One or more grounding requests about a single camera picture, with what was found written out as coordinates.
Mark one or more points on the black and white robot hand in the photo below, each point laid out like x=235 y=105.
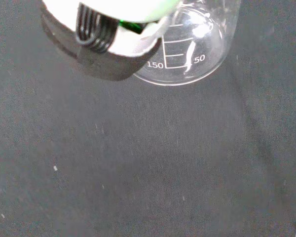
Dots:
x=118 y=29

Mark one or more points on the black bench cloth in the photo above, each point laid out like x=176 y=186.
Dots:
x=148 y=158

